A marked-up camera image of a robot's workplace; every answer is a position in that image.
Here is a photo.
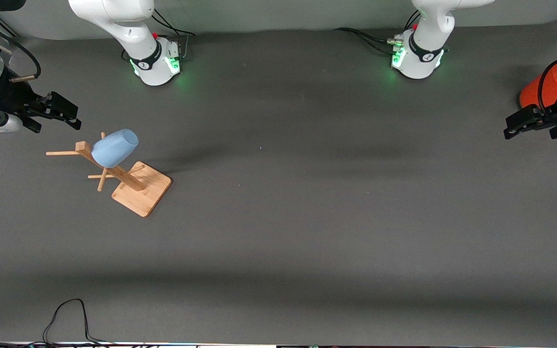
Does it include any light blue plastic cup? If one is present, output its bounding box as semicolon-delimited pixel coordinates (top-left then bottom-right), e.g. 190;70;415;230
91;128;140;169

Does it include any wooden cup rack stand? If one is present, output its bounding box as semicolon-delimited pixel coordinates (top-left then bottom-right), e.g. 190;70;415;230
45;131;173;218

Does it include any orange drink can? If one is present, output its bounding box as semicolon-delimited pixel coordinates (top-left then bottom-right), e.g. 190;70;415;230
519;47;557;110

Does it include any black right arm base cable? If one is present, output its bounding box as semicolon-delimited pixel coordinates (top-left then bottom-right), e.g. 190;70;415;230
151;9;197;61

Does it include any black arm base cable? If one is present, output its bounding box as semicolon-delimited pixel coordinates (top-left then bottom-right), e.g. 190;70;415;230
333;9;422;55
151;9;197;61

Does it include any black left arm base cable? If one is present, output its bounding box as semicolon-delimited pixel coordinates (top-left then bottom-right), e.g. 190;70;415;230
333;9;422;55

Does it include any thin black table cable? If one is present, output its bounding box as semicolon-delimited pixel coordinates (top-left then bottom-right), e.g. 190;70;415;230
0;298;115;347

